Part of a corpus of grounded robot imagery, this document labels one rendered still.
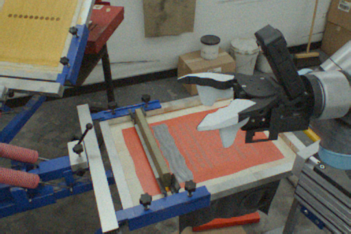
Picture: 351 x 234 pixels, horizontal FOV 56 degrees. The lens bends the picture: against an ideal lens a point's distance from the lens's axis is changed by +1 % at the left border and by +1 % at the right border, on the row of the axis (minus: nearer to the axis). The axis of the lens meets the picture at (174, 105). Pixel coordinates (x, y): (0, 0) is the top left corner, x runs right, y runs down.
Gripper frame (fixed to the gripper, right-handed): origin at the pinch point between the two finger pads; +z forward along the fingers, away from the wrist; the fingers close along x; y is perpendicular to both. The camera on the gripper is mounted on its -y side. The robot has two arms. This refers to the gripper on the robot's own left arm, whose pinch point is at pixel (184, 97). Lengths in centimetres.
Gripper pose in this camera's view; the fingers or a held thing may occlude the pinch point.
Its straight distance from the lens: 48.3
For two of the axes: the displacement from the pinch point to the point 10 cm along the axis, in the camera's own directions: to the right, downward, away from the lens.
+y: 0.2, 8.7, 4.9
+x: -1.6, -4.8, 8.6
